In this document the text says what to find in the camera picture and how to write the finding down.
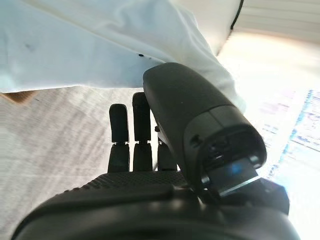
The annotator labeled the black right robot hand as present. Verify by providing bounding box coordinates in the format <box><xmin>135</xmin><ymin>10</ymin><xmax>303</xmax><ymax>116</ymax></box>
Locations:
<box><xmin>11</xmin><ymin>62</ymin><xmax>301</xmax><ymax>240</ymax></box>

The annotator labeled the white garment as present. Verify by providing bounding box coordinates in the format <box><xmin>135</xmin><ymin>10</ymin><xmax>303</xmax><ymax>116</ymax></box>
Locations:
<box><xmin>0</xmin><ymin>0</ymin><xmax>247</xmax><ymax>115</ymax></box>

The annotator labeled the brown wicker basket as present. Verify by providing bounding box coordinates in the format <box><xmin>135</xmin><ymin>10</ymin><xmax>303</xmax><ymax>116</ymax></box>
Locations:
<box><xmin>0</xmin><ymin>90</ymin><xmax>39</xmax><ymax>104</ymax></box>

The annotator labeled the grey streaked area rug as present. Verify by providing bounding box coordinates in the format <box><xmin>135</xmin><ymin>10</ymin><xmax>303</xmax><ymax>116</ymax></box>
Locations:
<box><xmin>0</xmin><ymin>86</ymin><xmax>320</xmax><ymax>240</ymax></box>

